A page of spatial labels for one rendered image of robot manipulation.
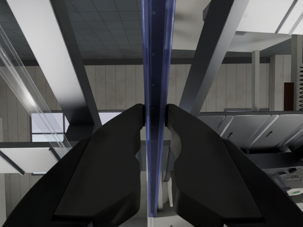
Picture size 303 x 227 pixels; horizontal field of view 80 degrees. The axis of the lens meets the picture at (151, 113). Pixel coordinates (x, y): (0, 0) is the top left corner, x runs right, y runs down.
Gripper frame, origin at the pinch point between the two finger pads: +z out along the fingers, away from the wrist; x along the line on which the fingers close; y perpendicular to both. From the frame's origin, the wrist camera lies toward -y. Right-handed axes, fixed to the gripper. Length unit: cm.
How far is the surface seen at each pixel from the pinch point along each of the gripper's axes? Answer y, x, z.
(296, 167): 33, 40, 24
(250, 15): -4.5, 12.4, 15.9
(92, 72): 120, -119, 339
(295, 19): -4.1, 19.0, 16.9
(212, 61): 1.4, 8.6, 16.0
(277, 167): 33, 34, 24
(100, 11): 5, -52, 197
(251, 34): 7, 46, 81
